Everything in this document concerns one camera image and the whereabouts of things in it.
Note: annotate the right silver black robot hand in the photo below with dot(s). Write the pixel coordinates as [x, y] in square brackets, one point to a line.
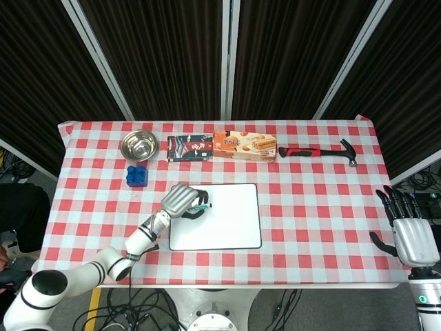
[411, 238]

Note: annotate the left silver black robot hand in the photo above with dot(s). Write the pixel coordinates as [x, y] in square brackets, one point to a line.
[182, 203]

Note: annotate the green marker pen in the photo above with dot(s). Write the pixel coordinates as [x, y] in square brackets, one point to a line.
[201, 207]

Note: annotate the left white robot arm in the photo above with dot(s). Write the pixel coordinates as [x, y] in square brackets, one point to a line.
[86, 265]

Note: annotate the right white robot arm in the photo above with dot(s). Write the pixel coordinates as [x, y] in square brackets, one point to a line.
[427, 300]

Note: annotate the red white checkered tablecloth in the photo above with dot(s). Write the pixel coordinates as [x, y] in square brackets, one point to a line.
[275, 262]

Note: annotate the black power strip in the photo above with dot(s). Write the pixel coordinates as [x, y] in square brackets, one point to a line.
[427, 203]

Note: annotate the blue toy building block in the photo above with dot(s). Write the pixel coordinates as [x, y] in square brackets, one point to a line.
[137, 176]

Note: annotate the dark snack box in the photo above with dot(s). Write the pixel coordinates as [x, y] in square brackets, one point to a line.
[189, 148]

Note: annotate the stainless steel bowl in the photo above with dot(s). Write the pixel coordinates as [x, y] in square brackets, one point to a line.
[139, 145]

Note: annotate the orange egg roll box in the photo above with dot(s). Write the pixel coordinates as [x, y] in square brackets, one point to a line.
[245, 146]

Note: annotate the red black claw hammer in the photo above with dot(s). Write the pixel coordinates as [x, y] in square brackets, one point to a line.
[315, 152]

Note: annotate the yellow floor tape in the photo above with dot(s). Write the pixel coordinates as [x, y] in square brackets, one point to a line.
[92, 308]

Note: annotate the black corrugated partition panel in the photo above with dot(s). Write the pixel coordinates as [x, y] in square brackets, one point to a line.
[303, 55]
[155, 55]

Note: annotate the white whiteboard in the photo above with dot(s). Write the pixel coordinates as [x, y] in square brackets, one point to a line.
[220, 220]

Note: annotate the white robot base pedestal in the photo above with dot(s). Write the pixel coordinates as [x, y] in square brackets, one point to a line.
[215, 312]

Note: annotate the grey partition frame post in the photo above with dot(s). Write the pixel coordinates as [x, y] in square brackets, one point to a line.
[98, 58]
[230, 58]
[355, 58]

